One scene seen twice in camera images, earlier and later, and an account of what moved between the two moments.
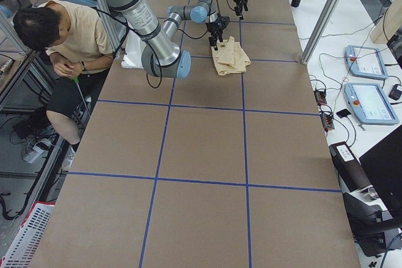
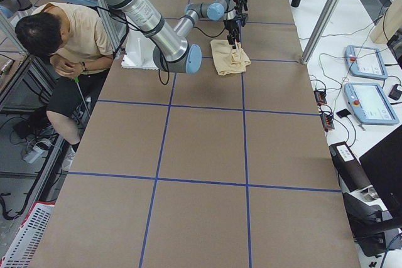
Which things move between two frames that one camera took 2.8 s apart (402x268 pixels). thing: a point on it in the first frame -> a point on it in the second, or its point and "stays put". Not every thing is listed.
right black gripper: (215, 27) -> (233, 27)
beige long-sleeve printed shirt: (230, 57) stays put
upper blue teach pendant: (365, 61) stays put
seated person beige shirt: (75, 36) stays put
